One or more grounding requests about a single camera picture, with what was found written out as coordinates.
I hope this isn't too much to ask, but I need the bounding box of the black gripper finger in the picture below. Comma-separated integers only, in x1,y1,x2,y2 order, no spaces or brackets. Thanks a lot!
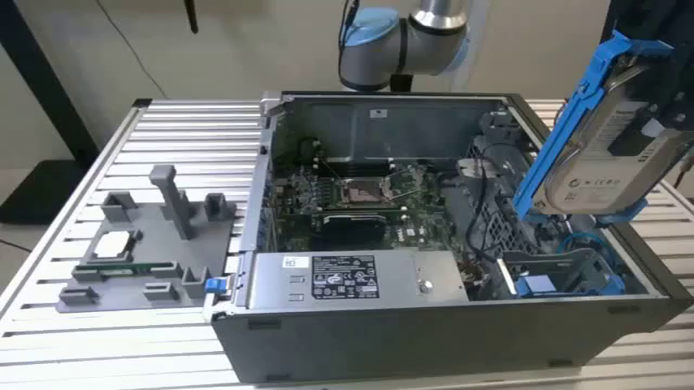
605,121,663,158

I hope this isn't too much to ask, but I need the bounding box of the hard disk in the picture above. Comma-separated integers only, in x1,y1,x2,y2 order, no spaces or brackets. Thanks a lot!
511,28,694,227

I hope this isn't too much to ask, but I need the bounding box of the black disk wire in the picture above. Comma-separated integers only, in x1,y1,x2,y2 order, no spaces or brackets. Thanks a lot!
468,158,508,261

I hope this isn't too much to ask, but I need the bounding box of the grey disk bay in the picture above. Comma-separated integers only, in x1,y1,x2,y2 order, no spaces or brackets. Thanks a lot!
500,249,624,296

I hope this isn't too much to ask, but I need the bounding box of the green motherboard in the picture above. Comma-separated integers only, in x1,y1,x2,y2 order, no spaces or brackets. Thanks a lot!
268,129,472,253

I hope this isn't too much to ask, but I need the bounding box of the metal socket cover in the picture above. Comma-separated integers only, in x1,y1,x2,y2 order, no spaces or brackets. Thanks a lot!
381,164,426,200

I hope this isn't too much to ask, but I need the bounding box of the CPU socket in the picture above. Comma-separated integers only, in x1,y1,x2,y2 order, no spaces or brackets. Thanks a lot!
337,176,389,206

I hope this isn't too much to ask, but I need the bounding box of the thin locking lever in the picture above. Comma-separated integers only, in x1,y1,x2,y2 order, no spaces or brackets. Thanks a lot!
316,156,345,182

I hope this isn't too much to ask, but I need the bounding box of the grey open PC case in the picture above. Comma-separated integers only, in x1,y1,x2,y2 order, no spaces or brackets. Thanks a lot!
202,91,694,385

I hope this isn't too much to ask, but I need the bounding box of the silver power supply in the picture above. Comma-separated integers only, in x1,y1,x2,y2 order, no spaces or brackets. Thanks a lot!
242,249,471,308

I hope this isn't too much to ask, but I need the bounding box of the black hanging rod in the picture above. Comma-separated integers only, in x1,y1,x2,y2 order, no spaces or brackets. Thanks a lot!
182,0,200,36

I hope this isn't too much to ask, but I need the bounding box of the grey parts rack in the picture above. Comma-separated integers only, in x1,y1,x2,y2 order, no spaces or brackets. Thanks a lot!
55,164,240,314

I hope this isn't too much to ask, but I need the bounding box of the green RAM stick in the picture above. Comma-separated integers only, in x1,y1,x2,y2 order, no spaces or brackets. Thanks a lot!
77,262,174,274

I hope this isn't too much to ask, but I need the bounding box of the silver CPU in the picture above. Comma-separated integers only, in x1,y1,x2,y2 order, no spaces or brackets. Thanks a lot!
90,231,136,261

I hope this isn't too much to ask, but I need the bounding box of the black stand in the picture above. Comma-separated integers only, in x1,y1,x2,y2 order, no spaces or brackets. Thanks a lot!
0,0,103,224

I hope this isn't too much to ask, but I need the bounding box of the blue disk wire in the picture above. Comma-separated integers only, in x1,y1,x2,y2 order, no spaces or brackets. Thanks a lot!
560,229,605,281

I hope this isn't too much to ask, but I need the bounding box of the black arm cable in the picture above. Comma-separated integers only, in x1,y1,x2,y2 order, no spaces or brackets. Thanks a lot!
337,0,361,54

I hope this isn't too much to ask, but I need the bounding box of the thin black wall cable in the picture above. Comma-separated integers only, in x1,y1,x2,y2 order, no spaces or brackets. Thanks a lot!
99,0,170,99

